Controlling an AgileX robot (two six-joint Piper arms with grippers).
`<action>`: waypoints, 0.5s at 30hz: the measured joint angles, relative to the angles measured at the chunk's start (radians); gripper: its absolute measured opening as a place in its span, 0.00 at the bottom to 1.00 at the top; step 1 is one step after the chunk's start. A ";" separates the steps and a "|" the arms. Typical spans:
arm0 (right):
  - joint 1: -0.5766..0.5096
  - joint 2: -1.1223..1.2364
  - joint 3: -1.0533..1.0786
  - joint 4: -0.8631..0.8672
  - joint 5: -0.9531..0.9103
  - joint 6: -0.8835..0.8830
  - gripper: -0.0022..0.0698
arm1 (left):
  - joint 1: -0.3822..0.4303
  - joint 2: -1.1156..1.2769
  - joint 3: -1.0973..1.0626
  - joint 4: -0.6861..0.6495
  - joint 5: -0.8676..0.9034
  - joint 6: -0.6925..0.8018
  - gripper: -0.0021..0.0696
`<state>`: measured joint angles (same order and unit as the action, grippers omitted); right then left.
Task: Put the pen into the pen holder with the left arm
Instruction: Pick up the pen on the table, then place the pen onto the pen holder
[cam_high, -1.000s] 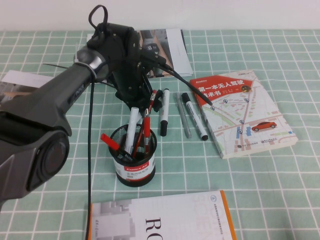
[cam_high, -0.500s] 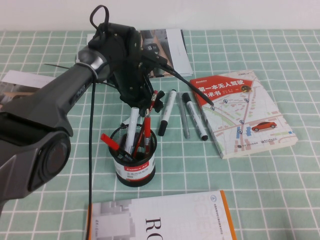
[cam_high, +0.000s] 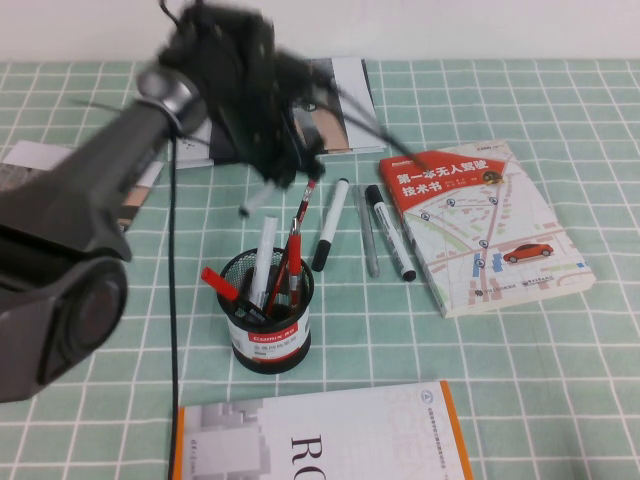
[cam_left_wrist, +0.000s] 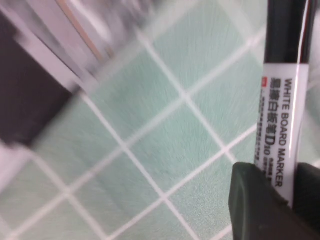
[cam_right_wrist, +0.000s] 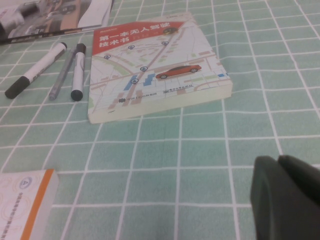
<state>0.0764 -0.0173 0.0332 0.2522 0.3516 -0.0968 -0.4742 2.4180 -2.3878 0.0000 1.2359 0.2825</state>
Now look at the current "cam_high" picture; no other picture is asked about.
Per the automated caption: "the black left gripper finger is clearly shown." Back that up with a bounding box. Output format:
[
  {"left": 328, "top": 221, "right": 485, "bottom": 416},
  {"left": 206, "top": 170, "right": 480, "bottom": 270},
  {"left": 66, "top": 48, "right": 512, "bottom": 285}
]
[
  {"left": 292, "top": 148, "right": 327, "bottom": 184},
  {"left": 254, "top": 158, "right": 295, "bottom": 194}
]

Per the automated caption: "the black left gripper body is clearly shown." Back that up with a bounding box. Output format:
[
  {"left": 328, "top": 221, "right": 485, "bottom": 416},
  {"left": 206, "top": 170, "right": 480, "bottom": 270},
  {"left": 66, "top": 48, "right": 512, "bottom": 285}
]
[{"left": 212, "top": 49, "right": 322, "bottom": 174}]

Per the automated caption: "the white board marker black cap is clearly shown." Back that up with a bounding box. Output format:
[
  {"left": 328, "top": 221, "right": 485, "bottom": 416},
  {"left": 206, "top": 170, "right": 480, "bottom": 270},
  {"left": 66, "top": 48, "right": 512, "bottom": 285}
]
[
  {"left": 364, "top": 184, "right": 417, "bottom": 283},
  {"left": 310, "top": 177, "right": 351, "bottom": 273},
  {"left": 238, "top": 180, "right": 277, "bottom": 217}
]

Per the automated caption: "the white pen with translucent cap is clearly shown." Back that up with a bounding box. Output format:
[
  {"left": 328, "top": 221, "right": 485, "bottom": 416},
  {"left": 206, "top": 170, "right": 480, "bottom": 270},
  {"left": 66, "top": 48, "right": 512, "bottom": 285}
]
[{"left": 249, "top": 215, "right": 279, "bottom": 307}]

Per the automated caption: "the red pen with silver clip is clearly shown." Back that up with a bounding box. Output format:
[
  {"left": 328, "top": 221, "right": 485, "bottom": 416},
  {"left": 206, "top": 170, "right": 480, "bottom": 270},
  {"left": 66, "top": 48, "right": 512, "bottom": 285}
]
[{"left": 285, "top": 215, "right": 304, "bottom": 307}]

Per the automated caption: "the clear silver gel pen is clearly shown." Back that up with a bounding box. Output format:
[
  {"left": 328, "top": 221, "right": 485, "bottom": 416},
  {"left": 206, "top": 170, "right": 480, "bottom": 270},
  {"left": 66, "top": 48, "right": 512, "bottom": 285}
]
[{"left": 352, "top": 184, "right": 381, "bottom": 279}]

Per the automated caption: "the black mesh pen holder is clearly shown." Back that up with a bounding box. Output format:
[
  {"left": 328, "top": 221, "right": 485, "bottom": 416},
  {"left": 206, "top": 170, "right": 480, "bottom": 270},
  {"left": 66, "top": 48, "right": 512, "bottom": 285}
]
[{"left": 216, "top": 247, "right": 316, "bottom": 374}]

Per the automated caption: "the red black pencil with eraser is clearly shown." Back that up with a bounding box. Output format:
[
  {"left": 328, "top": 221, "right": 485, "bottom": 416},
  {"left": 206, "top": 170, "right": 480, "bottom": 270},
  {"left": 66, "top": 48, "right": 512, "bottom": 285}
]
[{"left": 265, "top": 178, "right": 318, "bottom": 315}]

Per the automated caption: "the AgileX brochure with dark photo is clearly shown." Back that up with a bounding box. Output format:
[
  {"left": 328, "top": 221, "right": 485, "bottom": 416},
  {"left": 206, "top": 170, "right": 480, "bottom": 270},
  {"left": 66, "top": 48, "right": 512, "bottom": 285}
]
[
  {"left": 174, "top": 56, "right": 387, "bottom": 169},
  {"left": 174, "top": 142, "right": 389, "bottom": 170}
]

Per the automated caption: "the black marker with red cap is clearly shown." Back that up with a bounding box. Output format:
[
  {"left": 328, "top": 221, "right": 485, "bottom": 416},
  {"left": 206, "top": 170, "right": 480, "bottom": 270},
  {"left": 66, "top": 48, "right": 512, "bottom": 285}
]
[{"left": 200, "top": 267, "right": 267, "bottom": 322}]

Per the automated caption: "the red book with map cover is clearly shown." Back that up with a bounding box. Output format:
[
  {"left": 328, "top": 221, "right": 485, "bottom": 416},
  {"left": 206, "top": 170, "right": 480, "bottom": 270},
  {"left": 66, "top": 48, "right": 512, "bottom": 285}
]
[{"left": 378, "top": 139, "right": 596, "bottom": 320}]

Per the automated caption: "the AgileX brochure with red title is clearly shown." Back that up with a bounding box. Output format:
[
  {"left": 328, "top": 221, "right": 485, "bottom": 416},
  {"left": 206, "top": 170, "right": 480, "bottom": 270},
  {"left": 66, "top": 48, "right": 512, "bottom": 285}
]
[{"left": 0, "top": 139, "right": 167, "bottom": 235}]

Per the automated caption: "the white book with orange edge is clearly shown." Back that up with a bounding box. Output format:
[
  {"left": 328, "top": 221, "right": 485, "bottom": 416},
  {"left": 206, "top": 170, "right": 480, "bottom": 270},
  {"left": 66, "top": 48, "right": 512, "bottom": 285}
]
[{"left": 169, "top": 380, "right": 474, "bottom": 480}]

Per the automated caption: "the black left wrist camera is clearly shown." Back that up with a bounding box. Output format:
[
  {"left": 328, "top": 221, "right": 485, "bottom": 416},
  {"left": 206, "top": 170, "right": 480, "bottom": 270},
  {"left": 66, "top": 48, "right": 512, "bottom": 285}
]
[{"left": 169, "top": 2, "right": 277, "bottom": 74}]

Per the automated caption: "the thick black cable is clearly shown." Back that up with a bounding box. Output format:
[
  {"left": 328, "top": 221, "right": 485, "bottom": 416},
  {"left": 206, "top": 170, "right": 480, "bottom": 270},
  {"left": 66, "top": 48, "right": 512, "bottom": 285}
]
[{"left": 166, "top": 124, "right": 182, "bottom": 480}]

